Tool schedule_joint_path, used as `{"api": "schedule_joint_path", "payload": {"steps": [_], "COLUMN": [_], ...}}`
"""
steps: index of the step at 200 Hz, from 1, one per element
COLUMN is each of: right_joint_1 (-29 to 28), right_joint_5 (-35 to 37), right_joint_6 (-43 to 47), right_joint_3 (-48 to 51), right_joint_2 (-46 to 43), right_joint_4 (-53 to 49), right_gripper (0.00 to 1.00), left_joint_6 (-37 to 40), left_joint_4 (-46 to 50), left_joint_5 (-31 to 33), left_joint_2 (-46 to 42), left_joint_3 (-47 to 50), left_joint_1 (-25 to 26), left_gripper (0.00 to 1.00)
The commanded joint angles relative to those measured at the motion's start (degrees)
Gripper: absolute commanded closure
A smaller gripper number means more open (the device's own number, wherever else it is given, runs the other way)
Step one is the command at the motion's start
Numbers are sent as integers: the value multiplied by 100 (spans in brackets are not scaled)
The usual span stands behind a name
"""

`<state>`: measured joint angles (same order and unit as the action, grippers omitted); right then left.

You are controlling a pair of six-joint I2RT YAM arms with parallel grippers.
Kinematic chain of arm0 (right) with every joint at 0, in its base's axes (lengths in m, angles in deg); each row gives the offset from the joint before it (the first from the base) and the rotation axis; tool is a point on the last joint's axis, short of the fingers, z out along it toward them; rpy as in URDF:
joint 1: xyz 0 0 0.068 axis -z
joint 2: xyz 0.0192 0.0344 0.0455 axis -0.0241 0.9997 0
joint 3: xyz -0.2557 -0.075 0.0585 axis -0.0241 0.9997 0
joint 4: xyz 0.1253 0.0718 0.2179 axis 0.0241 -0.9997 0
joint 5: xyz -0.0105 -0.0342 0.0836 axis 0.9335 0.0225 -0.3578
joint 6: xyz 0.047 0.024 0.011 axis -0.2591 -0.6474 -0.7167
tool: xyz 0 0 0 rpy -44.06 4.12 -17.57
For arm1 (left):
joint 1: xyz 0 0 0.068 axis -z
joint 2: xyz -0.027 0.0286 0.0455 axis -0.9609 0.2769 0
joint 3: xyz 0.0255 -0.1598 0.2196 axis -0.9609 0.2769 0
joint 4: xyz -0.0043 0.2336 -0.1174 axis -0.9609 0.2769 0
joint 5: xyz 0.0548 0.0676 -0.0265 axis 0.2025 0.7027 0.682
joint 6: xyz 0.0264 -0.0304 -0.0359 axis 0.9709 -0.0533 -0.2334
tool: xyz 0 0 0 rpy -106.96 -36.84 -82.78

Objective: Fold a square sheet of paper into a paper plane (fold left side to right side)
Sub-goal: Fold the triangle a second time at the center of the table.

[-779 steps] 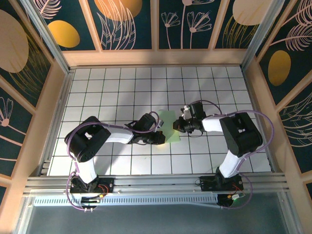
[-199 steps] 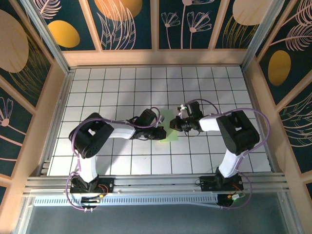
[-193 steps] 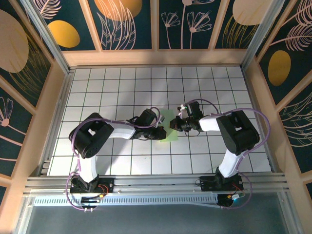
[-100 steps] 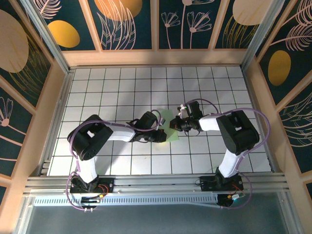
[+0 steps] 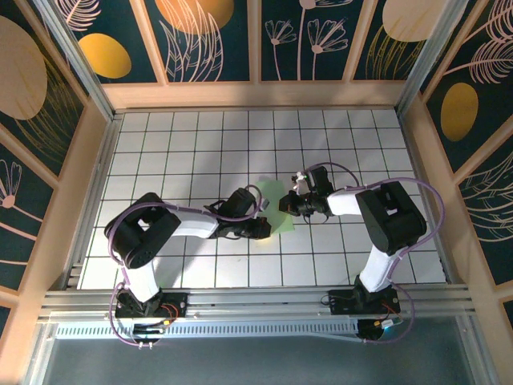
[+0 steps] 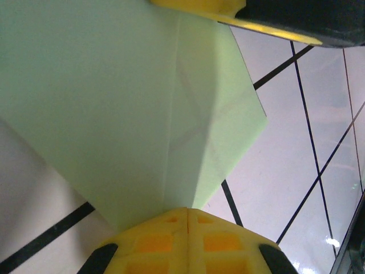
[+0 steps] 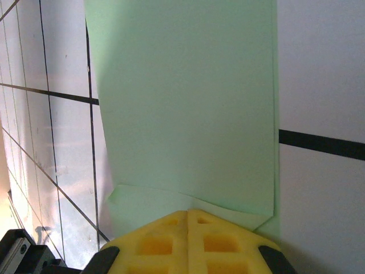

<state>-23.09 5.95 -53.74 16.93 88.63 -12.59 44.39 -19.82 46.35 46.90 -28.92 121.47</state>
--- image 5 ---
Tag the light green paper sheet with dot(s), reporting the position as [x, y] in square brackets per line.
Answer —
[280, 224]

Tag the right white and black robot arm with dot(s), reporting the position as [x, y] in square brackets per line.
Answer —
[393, 220]

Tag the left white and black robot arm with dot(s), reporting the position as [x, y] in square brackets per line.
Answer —
[140, 236]

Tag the wide aluminium frame rail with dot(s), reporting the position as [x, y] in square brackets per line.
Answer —
[260, 305]

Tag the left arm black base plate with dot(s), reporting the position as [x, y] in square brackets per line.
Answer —
[180, 301]

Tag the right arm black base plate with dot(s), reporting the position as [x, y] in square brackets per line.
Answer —
[340, 305]

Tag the aluminium side rail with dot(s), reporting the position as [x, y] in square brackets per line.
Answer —
[414, 152]
[107, 152]

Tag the aluminium corner post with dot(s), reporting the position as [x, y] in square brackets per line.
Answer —
[428, 60]
[79, 60]

